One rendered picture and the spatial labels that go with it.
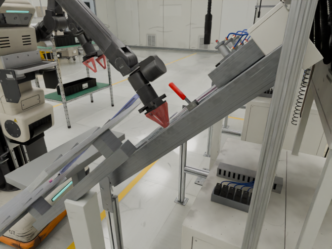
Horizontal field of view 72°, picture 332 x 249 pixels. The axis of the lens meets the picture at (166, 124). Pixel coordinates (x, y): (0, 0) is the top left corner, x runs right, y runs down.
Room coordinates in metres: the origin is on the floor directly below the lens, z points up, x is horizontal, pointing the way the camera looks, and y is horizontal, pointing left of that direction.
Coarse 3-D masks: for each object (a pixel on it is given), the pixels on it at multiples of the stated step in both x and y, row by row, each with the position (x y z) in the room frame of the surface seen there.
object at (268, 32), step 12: (276, 12) 0.51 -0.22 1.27; (288, 12) 0.50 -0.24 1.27; (264, 24) 0.51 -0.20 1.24; (276, 24) 0.50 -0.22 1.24; (252, 36) 0.52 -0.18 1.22; (264, 36) 0.51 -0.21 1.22; (276, 36) 0.50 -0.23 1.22; (264, 48) 0.51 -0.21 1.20; (312, 48) 0.47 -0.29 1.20; (312, 60) 0.47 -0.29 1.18
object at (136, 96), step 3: (135, 96) 0.53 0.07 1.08; (138, 96) 0.54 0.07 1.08; (132, 99) 0.54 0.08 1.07; (135, 99) 0.53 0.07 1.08; (129, 102) 0.54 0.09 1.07; (132, 102) 0.54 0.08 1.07; (126, 105) 0.54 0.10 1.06; (129, 105) 0.54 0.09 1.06; (123, 108) 0.55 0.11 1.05; (126, 108) 0.54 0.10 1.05; (120, 111) 0.55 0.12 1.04; (117, 114) 0.55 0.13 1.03; (114, 117) 0.56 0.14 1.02; (84, 150) 0.59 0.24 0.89; (81, 153) 0.60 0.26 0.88; (78, 156) 0.60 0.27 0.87; (75, 159) 0.61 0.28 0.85; (72, 162) 0.61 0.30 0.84; (66, 165) 0.62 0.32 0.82; (69, 165) 0.62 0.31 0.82; (63, 168) 0.63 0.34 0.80; (66, 168) 0.62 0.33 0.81; (60, 171) 0.63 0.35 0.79; (63, 171) 0.63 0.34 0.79; (51, 180) 0.65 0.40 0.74
